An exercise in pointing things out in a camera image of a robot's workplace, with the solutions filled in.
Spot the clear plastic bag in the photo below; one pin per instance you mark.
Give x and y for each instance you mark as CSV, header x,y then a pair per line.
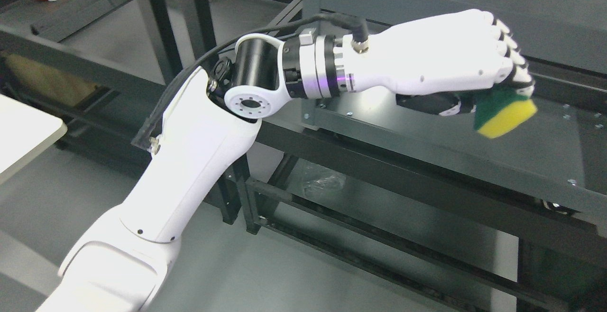
x,y
319,181

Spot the green yellow sponge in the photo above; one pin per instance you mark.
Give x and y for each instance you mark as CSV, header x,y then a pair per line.
x,y
499,111

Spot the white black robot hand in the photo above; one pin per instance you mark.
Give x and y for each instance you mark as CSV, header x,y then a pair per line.
x,y
440,62

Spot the black metal rack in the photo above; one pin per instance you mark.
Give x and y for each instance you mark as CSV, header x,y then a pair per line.
x,y
399,231

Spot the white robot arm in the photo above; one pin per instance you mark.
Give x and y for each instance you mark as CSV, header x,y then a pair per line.
x,y
121,262

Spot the grey metal shelf cart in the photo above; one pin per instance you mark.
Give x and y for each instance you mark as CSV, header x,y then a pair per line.
x,y
557,157

